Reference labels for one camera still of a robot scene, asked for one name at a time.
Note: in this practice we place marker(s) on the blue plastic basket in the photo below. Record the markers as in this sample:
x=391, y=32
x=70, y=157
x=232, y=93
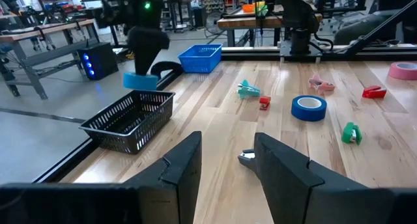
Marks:
x=195, y=66

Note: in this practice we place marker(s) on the black plastic basket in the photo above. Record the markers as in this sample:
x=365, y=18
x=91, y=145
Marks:
x=110, y=145

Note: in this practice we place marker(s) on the black floor fan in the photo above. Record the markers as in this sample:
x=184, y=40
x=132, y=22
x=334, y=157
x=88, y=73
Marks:
x=213, y=22

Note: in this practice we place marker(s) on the teal staple remover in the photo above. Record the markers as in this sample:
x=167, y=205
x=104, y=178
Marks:
x=249, y=91

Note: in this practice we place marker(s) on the green stapler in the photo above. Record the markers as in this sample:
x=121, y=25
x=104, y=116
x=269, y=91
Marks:
x=347, y=134

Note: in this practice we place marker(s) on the pink staple remover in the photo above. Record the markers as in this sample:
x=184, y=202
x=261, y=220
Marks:
x=322, y=86

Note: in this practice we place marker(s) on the person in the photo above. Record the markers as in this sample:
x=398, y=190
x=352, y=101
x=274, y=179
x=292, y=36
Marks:
x=358, y=27

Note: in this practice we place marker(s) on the black computer tower blue lights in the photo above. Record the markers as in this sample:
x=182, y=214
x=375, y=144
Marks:
x=104, y=59

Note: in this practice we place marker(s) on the small red stapler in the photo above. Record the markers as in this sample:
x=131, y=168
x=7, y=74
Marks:
x=264, y=102

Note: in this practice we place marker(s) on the thick wooden workbench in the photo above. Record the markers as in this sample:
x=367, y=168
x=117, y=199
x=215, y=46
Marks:
x=247, y=22

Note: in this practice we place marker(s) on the metal workbench wooden top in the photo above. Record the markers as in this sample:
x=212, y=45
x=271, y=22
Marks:
x=49, y=27

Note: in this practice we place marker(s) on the orange bowl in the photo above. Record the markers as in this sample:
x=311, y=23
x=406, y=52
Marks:
x=248, y=8

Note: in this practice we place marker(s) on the light blue tape roll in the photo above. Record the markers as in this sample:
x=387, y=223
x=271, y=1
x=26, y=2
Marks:
x=140, y=81

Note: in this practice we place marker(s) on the black curved bracket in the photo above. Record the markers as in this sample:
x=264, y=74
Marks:
x=163, y=65

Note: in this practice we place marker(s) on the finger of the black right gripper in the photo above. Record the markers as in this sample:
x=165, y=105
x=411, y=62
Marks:
x=145, y=62

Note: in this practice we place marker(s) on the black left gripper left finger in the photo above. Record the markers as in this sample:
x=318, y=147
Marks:
x=97, y=204

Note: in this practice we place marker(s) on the black aluminium table frame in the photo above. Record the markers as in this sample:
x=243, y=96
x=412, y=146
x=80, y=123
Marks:
x=254, y=56

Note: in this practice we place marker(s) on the green plastic object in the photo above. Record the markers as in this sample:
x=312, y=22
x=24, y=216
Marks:
x=261, y=9

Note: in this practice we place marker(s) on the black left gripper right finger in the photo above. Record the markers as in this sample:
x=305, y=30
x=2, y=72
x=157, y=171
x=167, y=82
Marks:
x=293, y=191

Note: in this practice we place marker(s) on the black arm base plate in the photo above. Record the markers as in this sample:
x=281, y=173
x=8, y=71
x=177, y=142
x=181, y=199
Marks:
x=286, y=51

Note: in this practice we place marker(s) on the pink tape roll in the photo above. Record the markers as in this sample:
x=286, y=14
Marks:
x=400, y=75

